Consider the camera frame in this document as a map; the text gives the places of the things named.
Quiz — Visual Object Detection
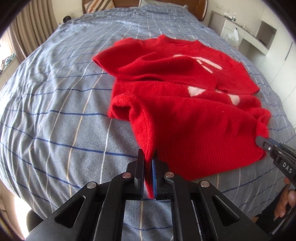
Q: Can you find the red knit sweater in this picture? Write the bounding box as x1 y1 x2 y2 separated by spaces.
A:
93 35 271 197

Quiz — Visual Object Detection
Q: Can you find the clothes pile on bench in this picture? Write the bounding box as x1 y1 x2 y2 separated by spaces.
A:
1 53 16 72

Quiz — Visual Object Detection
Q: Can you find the person's right hand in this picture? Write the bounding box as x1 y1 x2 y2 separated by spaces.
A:
273 177 296 220

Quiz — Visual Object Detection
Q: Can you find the black chair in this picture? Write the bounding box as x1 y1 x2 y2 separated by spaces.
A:
26 210 44 232

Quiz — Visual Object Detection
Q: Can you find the white desk with drawers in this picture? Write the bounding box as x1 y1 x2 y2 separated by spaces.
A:
209 11 277 55

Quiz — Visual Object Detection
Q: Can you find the white plastic bag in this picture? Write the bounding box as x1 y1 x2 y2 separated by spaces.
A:
226 28 239 49

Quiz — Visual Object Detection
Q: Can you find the bottle on desk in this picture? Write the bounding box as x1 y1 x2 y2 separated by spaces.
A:
232 13 236 22

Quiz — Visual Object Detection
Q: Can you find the wooden headboard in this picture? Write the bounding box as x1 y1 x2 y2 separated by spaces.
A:
82 0 208 22

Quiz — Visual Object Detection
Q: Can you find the white window bench cabinet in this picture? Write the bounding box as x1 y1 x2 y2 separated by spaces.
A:
0 54 19 89

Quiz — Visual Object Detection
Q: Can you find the small black round device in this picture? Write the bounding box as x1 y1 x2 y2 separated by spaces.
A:
62 16 72 23

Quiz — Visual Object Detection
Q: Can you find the striped pillow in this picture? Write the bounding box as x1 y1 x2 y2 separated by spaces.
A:
84 0 115 13

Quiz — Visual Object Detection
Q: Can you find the beige curtain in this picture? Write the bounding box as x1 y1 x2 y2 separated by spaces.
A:
4 0 58 63

